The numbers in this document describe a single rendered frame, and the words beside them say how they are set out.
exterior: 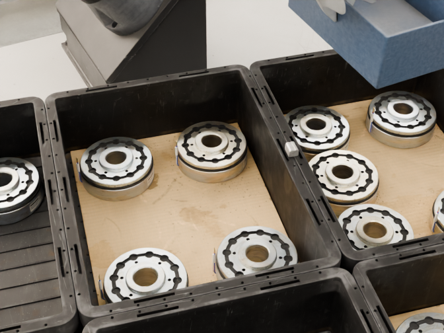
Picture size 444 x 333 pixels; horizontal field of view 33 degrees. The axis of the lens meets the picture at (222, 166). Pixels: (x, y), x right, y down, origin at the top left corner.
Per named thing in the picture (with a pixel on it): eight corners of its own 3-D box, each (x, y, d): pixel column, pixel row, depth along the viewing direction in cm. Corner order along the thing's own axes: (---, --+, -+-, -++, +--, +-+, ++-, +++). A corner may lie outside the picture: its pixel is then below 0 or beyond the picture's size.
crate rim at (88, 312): (45, 107, 109) (43, 94, 107) (245, 74, 115) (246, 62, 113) (82, 333, 81) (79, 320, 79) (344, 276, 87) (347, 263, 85)
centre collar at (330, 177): (318, 168, 106) (318, 164, 106) (348, 158, 108) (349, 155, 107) (335, 190, 103) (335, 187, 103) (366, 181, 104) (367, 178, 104)
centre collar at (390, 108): (380, 106, 117) (380, 102, 116) (407, 98, 118) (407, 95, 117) (397, 125, 113) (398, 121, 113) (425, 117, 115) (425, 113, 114)
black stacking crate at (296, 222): (57, 156, 115) (45, 98, 108) (243, 124, 121) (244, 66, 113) (93, 380, 87) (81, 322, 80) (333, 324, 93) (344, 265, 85)
